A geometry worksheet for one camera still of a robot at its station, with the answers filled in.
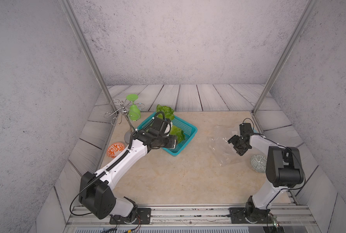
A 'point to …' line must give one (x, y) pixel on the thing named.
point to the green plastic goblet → (134, 111)
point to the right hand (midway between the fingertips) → (233, 144)
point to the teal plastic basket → (189, 130)
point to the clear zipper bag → (223, 151)
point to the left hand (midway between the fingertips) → (175, 141)
